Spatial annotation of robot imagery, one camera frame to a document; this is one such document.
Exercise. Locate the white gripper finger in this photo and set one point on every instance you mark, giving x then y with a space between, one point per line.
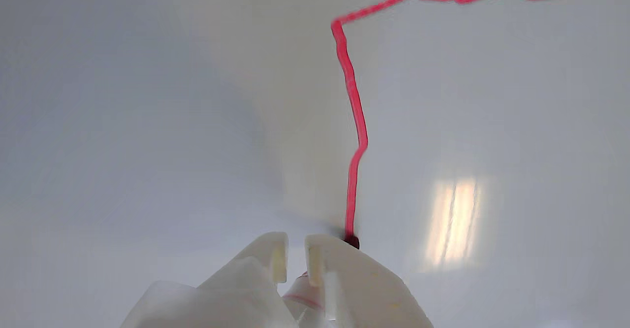
364 293
231 293

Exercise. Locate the red whiteboard marker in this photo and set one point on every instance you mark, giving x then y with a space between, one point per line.
301 292

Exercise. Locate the large white whiteboard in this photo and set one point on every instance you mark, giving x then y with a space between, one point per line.
147 121

